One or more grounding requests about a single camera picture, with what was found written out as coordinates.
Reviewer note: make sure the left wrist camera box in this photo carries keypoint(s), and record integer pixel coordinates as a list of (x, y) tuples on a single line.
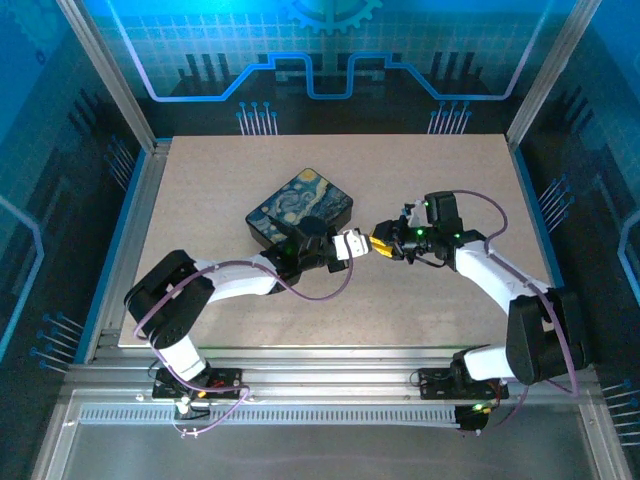
[(350, 244)]

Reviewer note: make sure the starry night patterned box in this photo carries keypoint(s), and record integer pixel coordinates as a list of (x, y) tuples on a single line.
[(295, 200)]

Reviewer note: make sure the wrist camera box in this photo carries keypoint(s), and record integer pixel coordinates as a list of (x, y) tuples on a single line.
[(414, 212), (350, 244)]

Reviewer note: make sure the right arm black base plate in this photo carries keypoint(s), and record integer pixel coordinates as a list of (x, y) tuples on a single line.
[(435, 385)]

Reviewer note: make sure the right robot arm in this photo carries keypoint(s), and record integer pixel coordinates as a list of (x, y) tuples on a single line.
[(535, 340)]

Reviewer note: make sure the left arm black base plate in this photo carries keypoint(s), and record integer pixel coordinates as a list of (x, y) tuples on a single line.
[(225, 375)]

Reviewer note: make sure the black controller box with LEDs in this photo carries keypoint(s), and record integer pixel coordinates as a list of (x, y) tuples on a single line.
[(470, 422)]

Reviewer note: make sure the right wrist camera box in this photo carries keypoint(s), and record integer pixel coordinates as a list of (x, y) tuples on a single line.
[(414, 212)]

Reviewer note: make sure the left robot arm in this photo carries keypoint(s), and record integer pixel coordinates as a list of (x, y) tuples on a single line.
[(240, 282)]

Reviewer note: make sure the aluminium front rail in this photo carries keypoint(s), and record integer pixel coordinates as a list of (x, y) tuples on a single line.
[(325, 372)]

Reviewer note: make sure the grey metal front panel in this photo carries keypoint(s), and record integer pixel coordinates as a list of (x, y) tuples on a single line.
[(325, 450)]

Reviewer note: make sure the aluminium side rail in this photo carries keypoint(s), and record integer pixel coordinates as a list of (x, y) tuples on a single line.
[(152, 170)]

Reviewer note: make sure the aluminium frame post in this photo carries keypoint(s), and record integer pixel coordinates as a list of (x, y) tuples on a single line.
[(107, 75), (550, 70)]

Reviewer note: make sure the small white connector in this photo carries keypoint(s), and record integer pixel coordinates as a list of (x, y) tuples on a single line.
[(182, 407)]

